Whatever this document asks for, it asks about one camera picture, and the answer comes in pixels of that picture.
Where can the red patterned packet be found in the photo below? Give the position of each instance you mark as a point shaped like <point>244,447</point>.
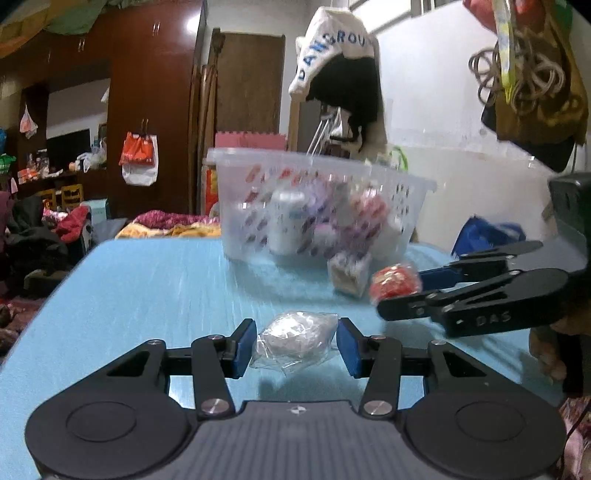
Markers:
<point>395,281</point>
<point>369,207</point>

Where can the purple packet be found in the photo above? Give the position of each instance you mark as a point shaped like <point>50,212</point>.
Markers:
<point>318,196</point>

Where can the white plastic bottle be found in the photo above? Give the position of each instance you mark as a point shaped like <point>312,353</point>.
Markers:
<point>286,221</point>

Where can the pink foam mat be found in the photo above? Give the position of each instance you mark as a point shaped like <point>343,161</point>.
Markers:
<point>249,141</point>

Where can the dark clothing pile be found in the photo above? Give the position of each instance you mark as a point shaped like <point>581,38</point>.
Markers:
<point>32,249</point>

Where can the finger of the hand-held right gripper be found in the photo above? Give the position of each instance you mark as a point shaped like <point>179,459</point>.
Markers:
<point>498,300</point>
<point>438,278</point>

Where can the white ball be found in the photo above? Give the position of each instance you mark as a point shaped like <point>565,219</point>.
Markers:
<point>295,341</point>

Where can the black television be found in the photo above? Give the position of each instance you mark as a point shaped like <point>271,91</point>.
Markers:
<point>69,147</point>

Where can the blue printed bag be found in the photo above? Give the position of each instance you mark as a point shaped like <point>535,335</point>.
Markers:
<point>489,235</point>

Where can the red garment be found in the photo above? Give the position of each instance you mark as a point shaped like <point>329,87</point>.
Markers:
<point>69,224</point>

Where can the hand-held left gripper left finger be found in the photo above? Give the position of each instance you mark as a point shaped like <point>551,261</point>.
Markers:
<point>244,350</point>

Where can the person's right hand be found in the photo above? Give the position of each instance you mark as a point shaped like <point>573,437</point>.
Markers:
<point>547,350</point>

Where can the white cap with lettering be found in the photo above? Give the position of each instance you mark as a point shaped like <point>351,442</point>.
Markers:
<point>341,69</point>

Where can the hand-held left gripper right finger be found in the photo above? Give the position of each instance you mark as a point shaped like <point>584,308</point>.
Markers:
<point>350,346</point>

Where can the white plastic basket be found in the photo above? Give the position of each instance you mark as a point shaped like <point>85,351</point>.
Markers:
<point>249,194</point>

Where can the green white tote bag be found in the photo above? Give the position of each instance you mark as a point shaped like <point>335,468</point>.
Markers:
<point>397,159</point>

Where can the green net canopy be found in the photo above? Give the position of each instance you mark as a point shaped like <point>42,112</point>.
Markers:
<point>46,23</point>

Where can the small beige box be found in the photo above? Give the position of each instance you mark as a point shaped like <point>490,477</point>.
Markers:
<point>348,273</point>

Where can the bunch of metal rings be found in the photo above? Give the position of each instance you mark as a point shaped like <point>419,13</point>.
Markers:
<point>531,78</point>

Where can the hanging brown bag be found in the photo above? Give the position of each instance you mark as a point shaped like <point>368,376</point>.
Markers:
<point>545,106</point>

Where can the red yellow sack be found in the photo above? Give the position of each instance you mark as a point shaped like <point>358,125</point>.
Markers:
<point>212,189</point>

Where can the yellow blanket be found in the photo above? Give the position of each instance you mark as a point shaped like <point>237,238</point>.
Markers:
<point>175,228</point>

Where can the brown wooden door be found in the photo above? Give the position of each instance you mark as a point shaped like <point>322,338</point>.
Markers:
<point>249,83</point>

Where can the orange plastic bag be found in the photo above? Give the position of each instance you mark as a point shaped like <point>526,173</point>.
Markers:
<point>136,150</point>

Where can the brown wooden wardrobe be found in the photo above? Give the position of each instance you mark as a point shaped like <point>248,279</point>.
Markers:
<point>152,92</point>

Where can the white red hanging bag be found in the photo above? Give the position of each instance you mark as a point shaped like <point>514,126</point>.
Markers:
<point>27,122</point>

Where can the white clothes hangers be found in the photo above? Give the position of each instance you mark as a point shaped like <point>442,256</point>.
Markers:
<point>323,134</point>

